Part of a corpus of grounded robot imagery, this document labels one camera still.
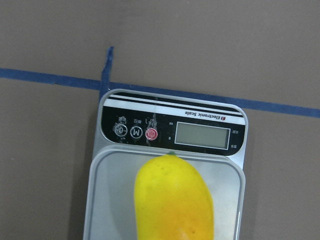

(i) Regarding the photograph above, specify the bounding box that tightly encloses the silver electronic kitchen scale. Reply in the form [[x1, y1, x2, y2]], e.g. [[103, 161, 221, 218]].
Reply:
[[83, 89, 249, 240]]

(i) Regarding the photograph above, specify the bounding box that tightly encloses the yellow mango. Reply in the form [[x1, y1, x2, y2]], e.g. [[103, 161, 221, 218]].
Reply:
[[134, 154, 214, 240]]

